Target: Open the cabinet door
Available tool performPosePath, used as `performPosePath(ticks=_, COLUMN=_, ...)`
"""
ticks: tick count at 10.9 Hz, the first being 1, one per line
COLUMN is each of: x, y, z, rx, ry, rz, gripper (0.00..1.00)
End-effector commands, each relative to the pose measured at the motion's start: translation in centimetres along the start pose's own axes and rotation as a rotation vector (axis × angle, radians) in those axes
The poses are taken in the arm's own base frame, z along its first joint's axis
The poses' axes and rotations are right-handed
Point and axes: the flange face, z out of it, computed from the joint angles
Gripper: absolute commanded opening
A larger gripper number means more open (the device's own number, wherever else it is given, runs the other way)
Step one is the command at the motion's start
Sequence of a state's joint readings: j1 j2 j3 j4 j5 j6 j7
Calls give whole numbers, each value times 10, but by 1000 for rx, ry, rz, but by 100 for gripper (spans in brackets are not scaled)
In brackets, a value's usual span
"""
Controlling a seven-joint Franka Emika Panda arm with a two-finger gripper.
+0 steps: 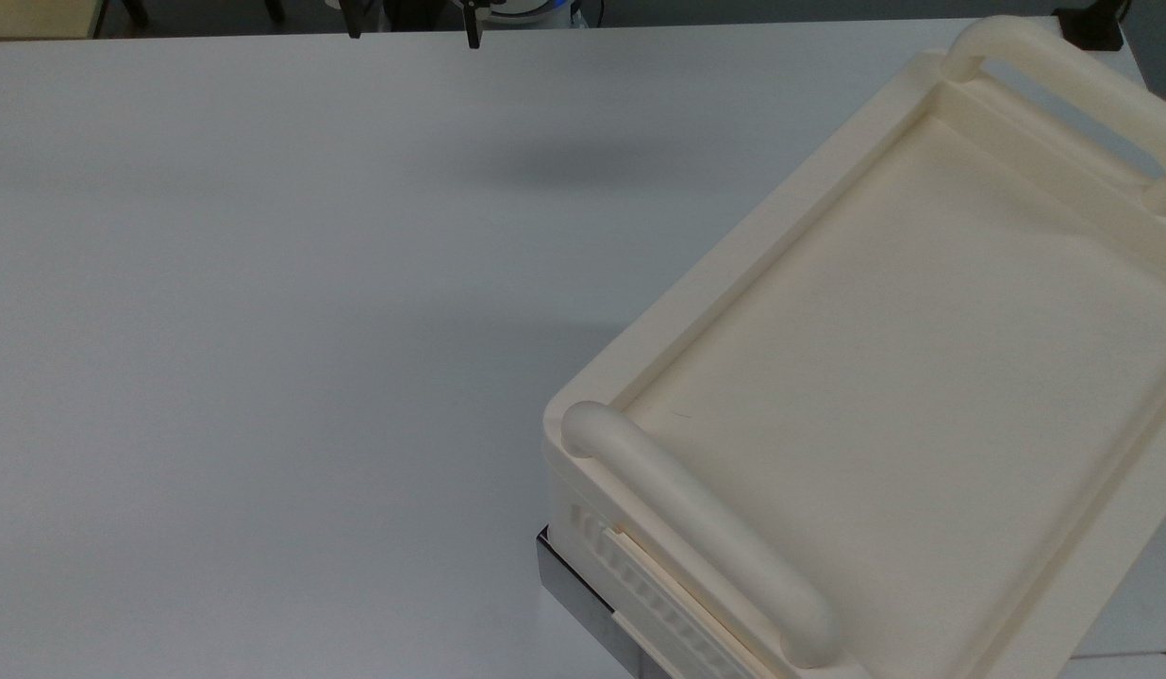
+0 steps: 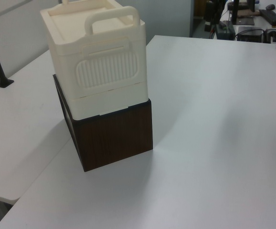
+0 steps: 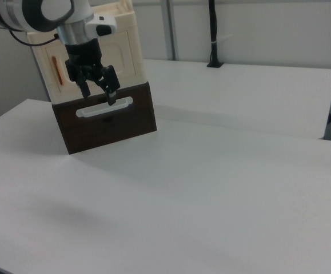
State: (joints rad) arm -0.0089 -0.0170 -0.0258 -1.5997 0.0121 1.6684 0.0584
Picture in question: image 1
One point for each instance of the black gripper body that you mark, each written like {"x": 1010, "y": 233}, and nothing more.
{"x": 423, "y": 6}

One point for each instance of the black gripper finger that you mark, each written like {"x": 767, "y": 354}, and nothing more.
{"x": 474, "y": 28}
{"x": 356, "y": 21}

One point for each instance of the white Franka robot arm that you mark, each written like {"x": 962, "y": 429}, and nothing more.
{"x": 536, "y": 8}

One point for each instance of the black chair leg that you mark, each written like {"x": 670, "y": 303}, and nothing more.
{"x": 274, "y": 8}
{"x": 136, "y": 11}

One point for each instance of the light wooden table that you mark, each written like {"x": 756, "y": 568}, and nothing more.
{"x": 36, "y": 15}

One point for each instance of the dark brown drawer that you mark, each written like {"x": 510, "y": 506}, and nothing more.
{"x": 583, "y": 596}

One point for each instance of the black clamp block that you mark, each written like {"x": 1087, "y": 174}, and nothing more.
{"x": 1089, "y": 26}

